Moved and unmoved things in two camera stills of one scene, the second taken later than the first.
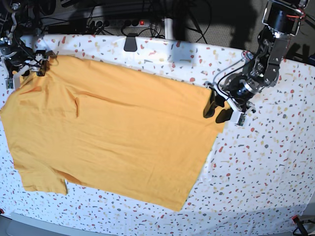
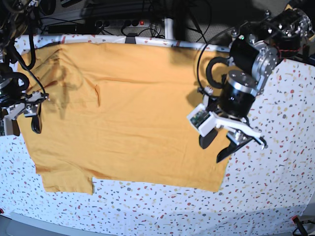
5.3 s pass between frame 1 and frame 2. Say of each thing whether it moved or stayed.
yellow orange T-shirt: moved
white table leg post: stayed
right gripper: moved
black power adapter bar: stayed
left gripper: moved
